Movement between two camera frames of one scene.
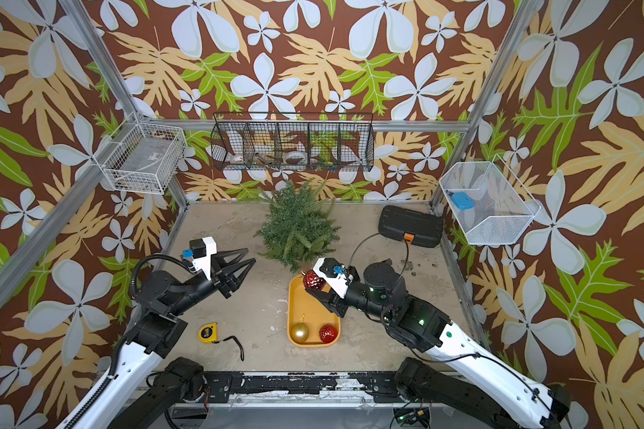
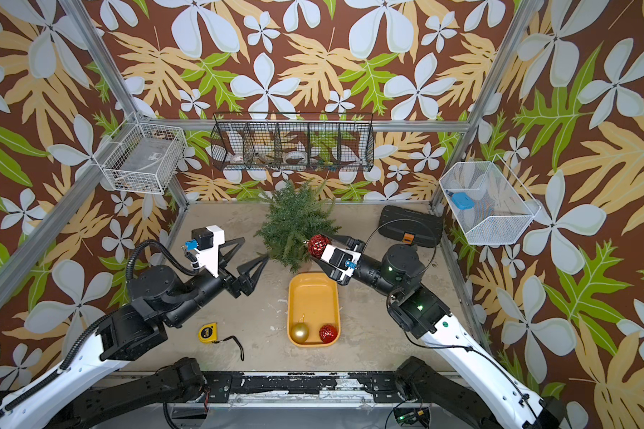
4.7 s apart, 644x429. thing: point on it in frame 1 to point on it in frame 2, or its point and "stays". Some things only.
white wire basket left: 142,155 stays
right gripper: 324,298 to 332,272
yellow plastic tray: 303,307 stays
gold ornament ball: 300,332 stays
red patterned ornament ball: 311,280 to 317,245
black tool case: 410,226 stays
